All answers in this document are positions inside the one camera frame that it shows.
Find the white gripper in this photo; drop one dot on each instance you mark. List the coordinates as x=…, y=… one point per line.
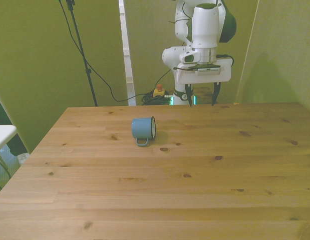
x=225, y=73

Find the blue enamel mug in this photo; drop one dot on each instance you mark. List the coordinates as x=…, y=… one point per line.
x=142, y=128

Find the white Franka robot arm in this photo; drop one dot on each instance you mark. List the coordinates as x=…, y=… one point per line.
x=204, y=25

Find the yellow emergency stop button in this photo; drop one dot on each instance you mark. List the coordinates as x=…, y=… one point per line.
x=158, y=92

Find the white vertical trim strip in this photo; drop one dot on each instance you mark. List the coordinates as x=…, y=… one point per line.
x=126, y=50

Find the black tripod stand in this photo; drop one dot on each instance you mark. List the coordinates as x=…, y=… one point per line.
x=80, y=47

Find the white side table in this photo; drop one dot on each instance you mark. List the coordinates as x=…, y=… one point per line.
x=3, y=135

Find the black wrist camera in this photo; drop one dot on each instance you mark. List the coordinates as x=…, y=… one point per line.
x=194, y=67

